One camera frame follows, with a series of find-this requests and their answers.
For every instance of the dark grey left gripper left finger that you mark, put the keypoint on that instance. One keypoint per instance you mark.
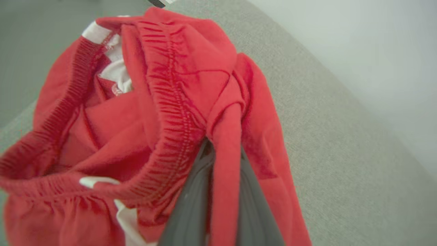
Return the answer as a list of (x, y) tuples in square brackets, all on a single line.
[(191, 212)]

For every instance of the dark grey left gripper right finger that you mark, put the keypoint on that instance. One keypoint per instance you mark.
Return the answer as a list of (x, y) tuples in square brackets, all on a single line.
[(256, 218)]

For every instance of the red shorts with white stripe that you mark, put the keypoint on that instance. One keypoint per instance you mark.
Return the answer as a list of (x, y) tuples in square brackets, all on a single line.
[(112, 136)]

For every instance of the grey fabric sofa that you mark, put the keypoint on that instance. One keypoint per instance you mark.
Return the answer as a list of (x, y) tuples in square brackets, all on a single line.
[(324, 136)]

